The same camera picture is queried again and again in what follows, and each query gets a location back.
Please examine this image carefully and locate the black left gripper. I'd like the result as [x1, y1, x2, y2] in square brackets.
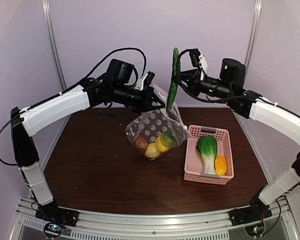
[112, 82, 165, 113]

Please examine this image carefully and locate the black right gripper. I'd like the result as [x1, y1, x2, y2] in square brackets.
[172, 68, 233, 101]

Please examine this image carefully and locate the green cucumber toy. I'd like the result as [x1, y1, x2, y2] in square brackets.
[166, 47, 180, 111]

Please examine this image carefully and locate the clear zip top bag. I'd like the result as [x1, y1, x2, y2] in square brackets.
[125, 83, 192, 162]

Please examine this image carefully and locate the yellow lemon toy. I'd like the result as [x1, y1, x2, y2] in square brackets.
[161, 131, 177, 148]
[155, 137, 170, 153]

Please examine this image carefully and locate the brown croissant toy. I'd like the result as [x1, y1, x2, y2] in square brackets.
[134, 135, 148, 151]

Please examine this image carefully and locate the pale yellow walnut-shaped toy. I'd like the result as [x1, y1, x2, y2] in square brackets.
[144, 143, 161, 159]

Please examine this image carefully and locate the pink plastic basket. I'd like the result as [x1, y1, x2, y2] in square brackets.
[184, 125, 234, 185]

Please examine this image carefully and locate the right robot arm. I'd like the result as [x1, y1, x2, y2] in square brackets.
[172, 58, 300, 221]

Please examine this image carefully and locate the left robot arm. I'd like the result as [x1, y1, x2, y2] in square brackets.
[11, 59, 165, 222]

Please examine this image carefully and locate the green bok choy toy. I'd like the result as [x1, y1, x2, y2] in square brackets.
[196, 136, 217, 175]

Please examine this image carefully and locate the orange mango toy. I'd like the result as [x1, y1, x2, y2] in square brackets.
[214, 156, 227, 176]

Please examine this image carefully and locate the left round circuit board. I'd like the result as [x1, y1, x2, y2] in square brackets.
[43, 222, 64, 239]

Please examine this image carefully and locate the round circuit board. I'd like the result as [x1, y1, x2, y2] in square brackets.
[244, 222, 265, 238]
[43, 222, 64, 239]

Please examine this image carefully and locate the right round circuit board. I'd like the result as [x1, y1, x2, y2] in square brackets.
[244, 222, 265, 238]

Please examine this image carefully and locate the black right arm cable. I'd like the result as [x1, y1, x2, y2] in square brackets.
[178, 47, 240, 103]

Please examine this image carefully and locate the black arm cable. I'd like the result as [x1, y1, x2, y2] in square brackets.
[178, 47, 240, 103]
[0, 47, 148, 166]

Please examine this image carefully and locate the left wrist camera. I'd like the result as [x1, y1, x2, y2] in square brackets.
[133, 71, 155, 91]

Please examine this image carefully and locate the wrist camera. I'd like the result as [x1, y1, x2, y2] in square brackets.
[189, 48, 208, 81]
[133, 71, 155, 91]

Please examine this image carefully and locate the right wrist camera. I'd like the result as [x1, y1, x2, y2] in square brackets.
[189, 48, 208, 81]

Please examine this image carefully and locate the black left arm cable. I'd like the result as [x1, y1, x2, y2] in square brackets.
[0, 47, 148, 166]

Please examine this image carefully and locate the right aluminium frame post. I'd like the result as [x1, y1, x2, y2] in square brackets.
[243, 0, 262, 67]

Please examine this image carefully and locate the aluminium frame post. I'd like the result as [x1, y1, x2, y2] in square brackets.
[42, 0, 67, 91]
[243, 0, 262, 67]

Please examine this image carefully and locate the front aluminium rail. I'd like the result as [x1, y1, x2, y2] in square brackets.
[8, 201, 300, 240]

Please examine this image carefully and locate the left aluminium frame post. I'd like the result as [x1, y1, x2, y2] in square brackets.
[42, 0, 67, 91]

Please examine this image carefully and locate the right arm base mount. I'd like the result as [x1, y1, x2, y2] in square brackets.
[228, 205, 272, 226]

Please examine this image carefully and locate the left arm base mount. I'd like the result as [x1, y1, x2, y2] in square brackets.
[35, 208, 79, 227]

